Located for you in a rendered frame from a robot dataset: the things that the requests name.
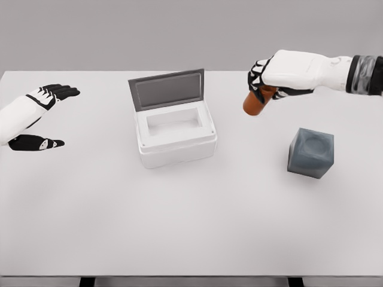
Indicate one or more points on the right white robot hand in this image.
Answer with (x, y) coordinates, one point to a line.
(293, 70)

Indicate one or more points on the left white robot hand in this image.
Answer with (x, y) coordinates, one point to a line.
(21, 115)

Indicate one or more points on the orange-brown cup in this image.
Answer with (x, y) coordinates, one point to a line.
(253, 105)

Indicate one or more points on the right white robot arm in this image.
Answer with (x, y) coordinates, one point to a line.
(356, 74)

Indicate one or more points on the grey cube with round recess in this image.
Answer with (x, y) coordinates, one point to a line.
(311, 154)

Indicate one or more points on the grey hinged box lid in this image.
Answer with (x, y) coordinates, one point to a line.
(167, 89)

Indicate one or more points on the white rectangular box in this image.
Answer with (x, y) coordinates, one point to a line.
(176, 140)

